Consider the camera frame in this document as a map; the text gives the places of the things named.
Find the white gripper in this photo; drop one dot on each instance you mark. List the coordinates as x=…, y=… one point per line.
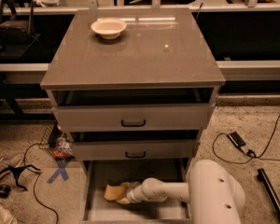
x=132, y=192

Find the yellow sponge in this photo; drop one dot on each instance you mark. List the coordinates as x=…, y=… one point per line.
x=114, y=193

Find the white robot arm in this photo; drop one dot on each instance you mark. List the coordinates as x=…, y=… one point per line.
x=214, y=196

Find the bottom grey drawer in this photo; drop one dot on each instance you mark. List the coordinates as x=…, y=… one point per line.
x=97, y=210

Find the grey drawer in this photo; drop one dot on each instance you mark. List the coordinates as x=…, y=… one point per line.
x=135, y=145
x=97, y=210
x=106, y=118

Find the middle grey drawer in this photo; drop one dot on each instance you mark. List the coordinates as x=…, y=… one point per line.
x=135, y=145

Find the top grey drawer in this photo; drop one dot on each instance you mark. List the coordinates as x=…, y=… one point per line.
x=106, y=118

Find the grey drawer cabinet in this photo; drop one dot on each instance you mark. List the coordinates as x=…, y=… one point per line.
x=161, y=58

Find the blue tape cross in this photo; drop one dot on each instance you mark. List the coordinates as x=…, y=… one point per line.
x=60, y=171

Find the black power adapter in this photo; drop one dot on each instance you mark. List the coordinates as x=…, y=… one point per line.
x=236, y=139

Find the black chair base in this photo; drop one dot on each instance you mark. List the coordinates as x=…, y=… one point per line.
x=16, y=173

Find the black pole on floor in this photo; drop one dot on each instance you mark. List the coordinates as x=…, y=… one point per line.
x=262, y=176

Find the white paper bowl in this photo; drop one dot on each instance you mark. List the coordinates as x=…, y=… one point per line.
x=109, y=28

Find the black chair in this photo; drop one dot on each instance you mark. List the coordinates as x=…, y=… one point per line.
x=16, y=35

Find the wire basket with items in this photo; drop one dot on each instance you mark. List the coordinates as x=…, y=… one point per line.
x=56, y=143

